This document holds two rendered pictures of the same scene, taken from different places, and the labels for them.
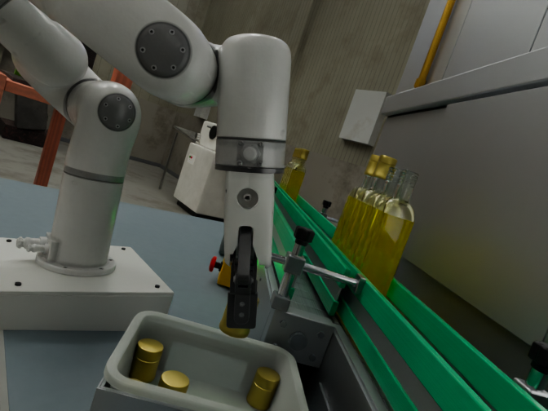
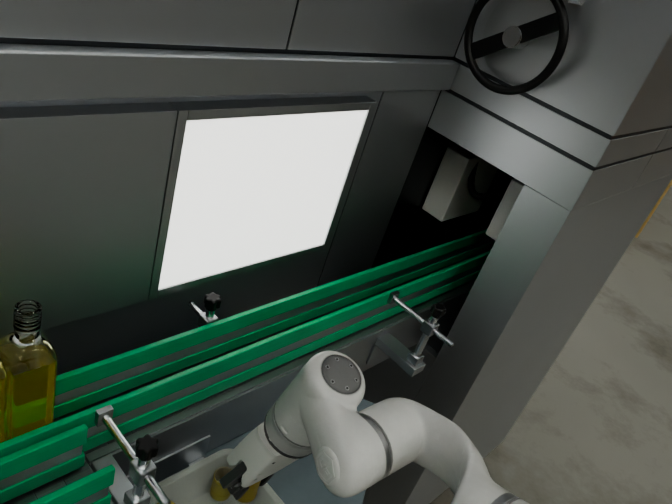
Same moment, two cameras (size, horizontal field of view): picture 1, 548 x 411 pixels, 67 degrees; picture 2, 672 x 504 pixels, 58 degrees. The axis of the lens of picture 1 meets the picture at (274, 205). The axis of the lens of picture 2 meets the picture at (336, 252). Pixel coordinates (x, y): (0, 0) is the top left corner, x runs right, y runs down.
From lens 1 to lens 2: 110 cm
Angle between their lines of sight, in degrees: 125
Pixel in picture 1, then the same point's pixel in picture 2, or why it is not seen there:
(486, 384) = (200, 338)
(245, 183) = not seen: hidden behind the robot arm
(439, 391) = (245, 359)
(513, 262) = (98, 273)
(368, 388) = (193, 413)
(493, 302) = (92, 305)
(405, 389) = (214, 382)
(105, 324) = not seen: outside the picture
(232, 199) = not seen: hidden behind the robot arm
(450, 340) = (160, 349)
